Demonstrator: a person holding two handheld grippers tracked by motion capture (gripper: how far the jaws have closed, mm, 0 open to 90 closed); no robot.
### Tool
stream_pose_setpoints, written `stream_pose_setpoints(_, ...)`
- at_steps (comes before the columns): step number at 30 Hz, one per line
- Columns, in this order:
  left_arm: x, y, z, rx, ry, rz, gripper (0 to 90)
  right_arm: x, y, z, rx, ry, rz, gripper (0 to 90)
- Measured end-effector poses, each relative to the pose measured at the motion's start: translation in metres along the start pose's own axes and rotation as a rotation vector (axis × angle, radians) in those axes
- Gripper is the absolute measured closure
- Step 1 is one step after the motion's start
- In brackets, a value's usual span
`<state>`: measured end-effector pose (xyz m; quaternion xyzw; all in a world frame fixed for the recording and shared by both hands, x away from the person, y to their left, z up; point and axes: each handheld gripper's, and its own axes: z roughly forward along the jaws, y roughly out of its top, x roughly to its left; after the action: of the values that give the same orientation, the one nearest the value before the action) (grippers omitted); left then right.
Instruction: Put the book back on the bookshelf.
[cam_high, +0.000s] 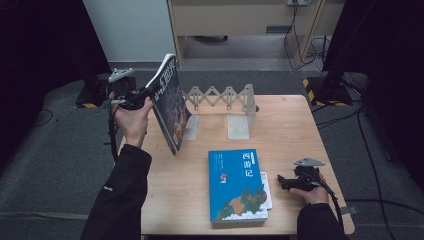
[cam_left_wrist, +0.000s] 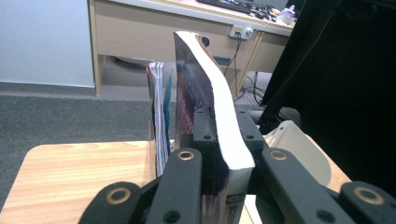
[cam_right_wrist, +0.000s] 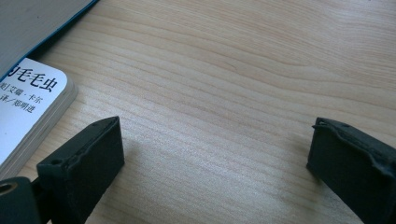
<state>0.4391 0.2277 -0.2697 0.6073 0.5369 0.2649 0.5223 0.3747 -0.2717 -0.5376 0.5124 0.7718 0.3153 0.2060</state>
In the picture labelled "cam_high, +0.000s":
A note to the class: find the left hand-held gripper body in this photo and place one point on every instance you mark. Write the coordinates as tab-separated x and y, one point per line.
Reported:
123	93

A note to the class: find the black stand with striped base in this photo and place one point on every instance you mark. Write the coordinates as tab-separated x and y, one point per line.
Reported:
93	95
330	93

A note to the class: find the person's left hand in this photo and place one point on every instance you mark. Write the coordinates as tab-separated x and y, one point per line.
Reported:
133	125

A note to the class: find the light wooden desk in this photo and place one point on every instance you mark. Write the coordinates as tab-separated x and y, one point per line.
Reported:
233	18

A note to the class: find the grey tape piece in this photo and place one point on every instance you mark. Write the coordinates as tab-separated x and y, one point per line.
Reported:
350	210

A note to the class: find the black curtain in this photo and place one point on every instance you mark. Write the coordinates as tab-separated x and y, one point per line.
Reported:
33	50
383	40

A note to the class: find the long grey floor strip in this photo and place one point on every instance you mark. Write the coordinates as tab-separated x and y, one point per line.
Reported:
43	215

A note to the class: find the person's right hand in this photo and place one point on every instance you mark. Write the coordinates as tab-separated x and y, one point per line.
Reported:
316	196

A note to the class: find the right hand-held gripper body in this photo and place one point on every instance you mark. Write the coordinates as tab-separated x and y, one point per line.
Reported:
308	178

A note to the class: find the dark illustrated cover magazine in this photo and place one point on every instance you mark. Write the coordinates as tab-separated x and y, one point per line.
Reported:
171	110

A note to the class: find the white cabinet panel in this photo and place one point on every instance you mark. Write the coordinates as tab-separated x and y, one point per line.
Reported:
133	30

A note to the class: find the white power strip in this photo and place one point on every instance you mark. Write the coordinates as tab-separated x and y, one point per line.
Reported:
298	2

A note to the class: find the white caterpillar picture book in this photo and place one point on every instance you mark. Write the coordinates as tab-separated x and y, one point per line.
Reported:
267	190

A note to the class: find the thick blue book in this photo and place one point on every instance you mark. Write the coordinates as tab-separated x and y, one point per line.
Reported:
233	186

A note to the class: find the grey metal expandable book rack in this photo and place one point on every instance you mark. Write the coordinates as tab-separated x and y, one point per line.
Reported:
238	126

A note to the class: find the red portrait cover magazine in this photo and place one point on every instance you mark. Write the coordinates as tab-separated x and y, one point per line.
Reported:
156	72

